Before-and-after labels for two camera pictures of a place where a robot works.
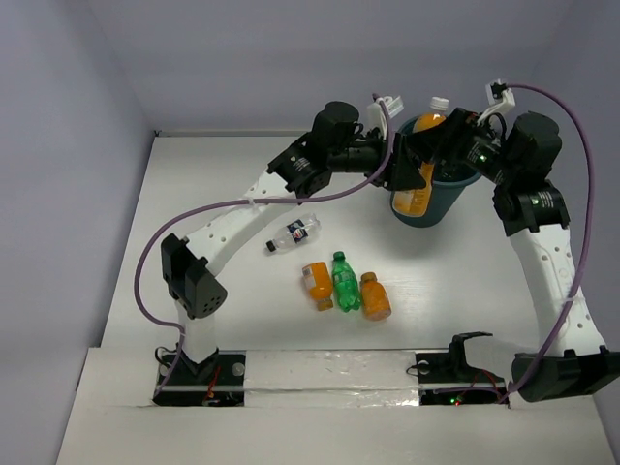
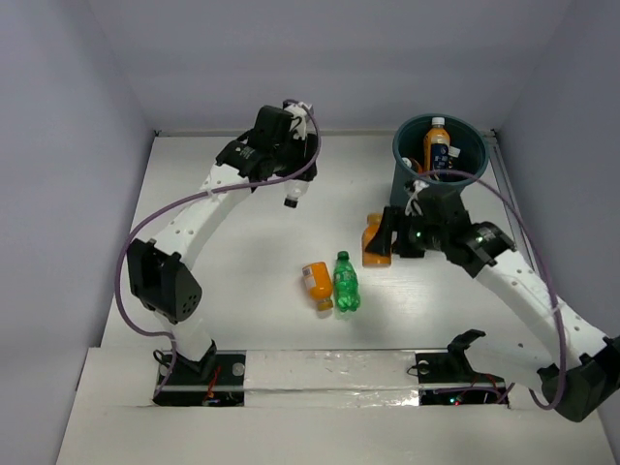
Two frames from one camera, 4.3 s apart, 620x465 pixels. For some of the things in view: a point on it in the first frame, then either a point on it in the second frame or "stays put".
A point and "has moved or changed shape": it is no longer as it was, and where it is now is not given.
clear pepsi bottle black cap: [295, 232] has moved or changed shape
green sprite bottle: [345, 283] stays put
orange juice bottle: [375, 298] to [374, 260]
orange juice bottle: [319, 283] stays put
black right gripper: [450, 138] to [394, 219]
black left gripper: [396, 160] to [304, 162]
